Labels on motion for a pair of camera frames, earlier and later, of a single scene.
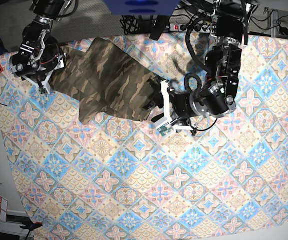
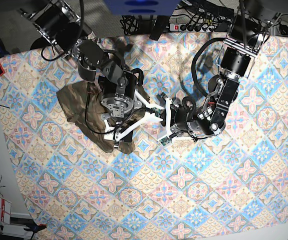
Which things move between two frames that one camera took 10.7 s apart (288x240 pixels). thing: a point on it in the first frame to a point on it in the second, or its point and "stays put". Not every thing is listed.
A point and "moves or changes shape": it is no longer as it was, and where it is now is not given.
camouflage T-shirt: (105, 80) moves or changes shape
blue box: (144, 7) stays put
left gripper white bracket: (60, 63) to (109, 133)
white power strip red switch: (198, 27) stays put
